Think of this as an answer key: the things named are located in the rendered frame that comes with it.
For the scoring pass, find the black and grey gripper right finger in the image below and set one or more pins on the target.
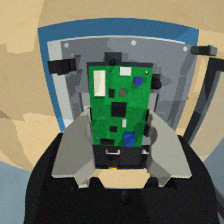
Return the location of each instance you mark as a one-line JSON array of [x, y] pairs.
[[175, 164]]

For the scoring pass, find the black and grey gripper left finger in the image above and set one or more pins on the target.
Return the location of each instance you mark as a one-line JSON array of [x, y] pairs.
[[66, 164]]

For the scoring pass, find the green circuit board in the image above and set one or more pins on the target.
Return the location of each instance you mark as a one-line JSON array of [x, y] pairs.
[[119, 97]]

